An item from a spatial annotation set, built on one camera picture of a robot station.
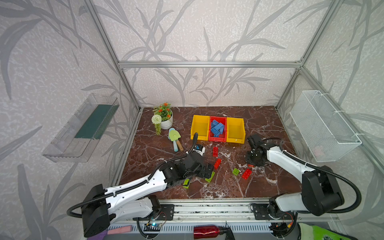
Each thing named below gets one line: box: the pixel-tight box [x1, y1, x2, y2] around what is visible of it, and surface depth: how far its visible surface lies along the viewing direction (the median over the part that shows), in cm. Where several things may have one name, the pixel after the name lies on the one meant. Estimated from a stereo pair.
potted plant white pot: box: [151, 102, 173, 136], surface depth 100 cm
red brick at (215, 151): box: [212, 146, 219, 157], surface depth 98 cm
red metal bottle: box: [193, 226, 227, 240], surface depth 67 cm
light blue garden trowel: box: [168, 127, 179, 152], surface depth 98 cm
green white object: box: [299, 223, 357, 240], surface depth 68 cm
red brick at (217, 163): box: [214, 158, 222, 170], surface depth 91 cm
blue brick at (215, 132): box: [211, 128, 220, 138], surface depth 102 cm
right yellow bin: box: [226, 117, 246, 144], surface depth 106 cm
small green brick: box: [232, 168, 241, 176], surface depth 88 cm
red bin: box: [208, 116, 227, 143], surface depth 101 cm
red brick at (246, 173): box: [242, 168, 252, 180], surface depth 87 cm
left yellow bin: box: [190, 115, 210, 141], surface depth 107 cm
